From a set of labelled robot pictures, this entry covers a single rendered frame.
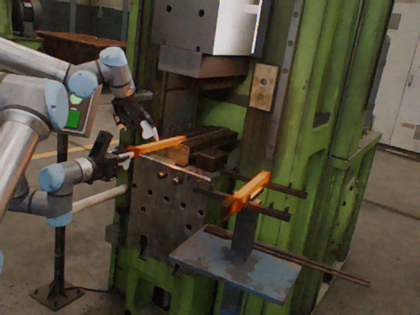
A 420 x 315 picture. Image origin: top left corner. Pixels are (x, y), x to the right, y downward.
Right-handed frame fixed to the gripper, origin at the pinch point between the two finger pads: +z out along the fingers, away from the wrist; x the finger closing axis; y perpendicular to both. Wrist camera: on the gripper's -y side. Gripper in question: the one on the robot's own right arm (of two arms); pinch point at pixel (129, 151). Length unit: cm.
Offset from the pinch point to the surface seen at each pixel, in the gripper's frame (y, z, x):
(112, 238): 64, 37, -38
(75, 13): -33, 631, -750
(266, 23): -50, 38, 27
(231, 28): -47, 38, 13
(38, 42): 10, 305, -454
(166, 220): 33.0, 22.0, 4.5
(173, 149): 4.2, 27.7, -0.3
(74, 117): -1.4, 12.2, -42.5
